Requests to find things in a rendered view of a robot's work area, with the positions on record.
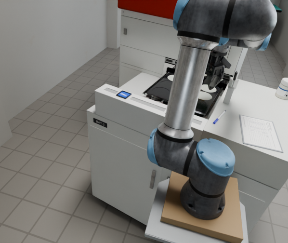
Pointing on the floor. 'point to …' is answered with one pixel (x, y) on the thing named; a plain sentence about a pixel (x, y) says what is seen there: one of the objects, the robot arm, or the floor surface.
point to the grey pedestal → (185, 237)
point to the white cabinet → (147, 173)
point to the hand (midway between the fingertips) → (211, 87)
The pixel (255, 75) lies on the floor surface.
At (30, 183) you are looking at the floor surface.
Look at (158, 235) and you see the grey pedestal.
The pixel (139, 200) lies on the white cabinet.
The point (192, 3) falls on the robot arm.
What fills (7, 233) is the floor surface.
